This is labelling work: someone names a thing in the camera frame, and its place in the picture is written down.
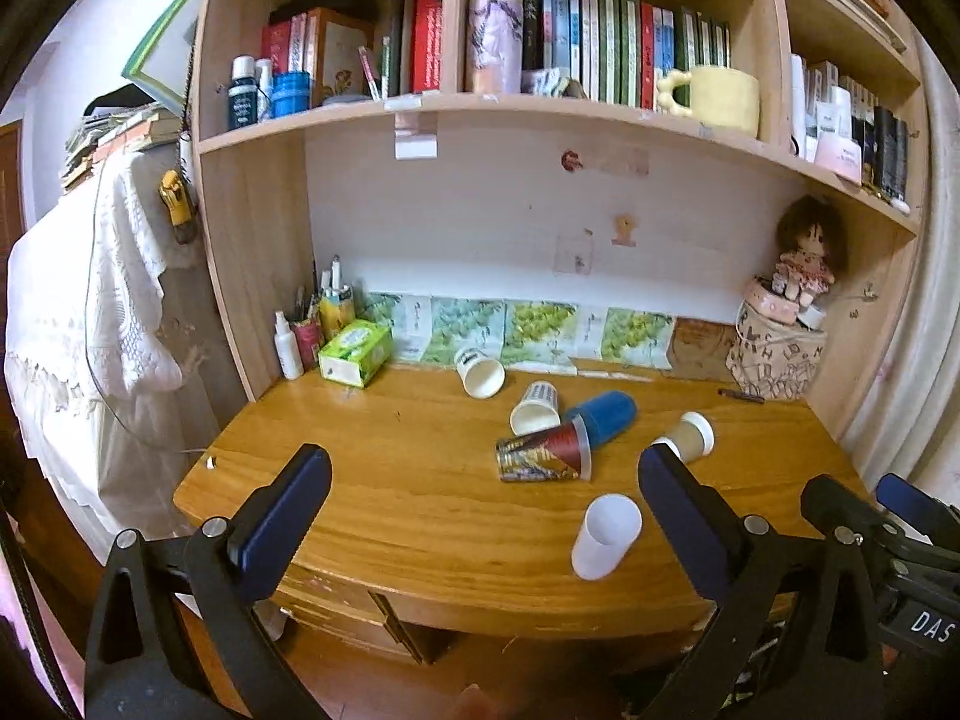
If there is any black cable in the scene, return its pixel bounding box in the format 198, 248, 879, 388
0, 506, 85, 720

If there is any brown floral box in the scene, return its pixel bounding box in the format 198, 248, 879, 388
305, 7, 377, 107

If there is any white floral cylinder tube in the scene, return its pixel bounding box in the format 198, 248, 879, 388
465, 0, 524, 96

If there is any green tissue box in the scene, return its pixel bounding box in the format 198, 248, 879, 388
317, 318, 395, 389

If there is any yellow pen holder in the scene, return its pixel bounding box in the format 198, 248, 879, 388
318, 284, 356, 340

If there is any plain white plastic cup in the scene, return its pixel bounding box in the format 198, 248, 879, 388
571, 493, 644, 581

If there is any letter-patterned fabric basket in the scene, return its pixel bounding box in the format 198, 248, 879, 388
724, 300, 828, 401

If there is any yellow ceramic mug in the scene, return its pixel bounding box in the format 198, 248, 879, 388
656, 65, 762, 140

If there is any green framed board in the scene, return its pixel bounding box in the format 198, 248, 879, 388
121, 0, 212, 119

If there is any row of cosmetic boxes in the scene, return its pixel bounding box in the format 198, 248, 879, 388
787, 52, 914, 212

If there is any dark blue bottle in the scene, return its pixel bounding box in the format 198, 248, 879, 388
226, 54, 260, 133

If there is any white printed paper cup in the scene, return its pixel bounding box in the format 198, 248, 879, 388
454, 346, 506, 399
509, 380, 563, 437

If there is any white spray bottle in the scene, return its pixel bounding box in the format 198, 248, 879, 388
273, 310, 305, 381

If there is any green landscape picture strip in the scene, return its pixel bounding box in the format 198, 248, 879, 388
363, 291, 677, 374

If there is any pink round box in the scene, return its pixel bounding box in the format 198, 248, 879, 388
745, 277, 809, 329

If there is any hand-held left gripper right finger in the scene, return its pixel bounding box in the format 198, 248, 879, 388
628, 443, 895, 720

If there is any brown paper cup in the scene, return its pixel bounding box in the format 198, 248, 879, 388
650, 412, 716, 464

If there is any brown paper sheet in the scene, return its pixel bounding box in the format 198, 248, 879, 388
666, 317, 741, 385

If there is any stack of old books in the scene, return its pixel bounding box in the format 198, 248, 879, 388
58, 100, 186, 194

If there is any red book with black top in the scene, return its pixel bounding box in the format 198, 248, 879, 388
260, 12, 310, 77

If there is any red book with white print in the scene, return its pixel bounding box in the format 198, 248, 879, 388
409, 0, 445, 95

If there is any clear tape strip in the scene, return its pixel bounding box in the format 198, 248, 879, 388
392, 110, 438, 161

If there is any red patterned paper cup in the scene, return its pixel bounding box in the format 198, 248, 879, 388
494, 418, 594, 483

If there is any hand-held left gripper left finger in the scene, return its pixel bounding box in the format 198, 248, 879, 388
85, 443, 333, 720

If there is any brown-haired rag doll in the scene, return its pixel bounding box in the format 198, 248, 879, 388
771, 194, 850, 310

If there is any white lace cloth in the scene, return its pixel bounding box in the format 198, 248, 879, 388
3, 148, 215, 470

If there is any wooden bookshelf desk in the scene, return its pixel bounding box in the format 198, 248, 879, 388
172, 0, 931, 665

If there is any row of green white books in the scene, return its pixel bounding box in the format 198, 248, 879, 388
520, 0, 733, 111

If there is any yellow hanging tool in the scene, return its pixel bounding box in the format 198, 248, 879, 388
159, 168, 198, 246

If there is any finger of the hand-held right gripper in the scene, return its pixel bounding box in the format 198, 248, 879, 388
875, 472, 960, 565
799, 473, 887, 542

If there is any blue plastic cup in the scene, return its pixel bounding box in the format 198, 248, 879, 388
563, 389, 639, 446

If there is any blue jar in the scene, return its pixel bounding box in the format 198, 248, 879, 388
272, 70, 312, 119

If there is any small white bottle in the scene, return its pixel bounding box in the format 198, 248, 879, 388
254, 58, 276, 122

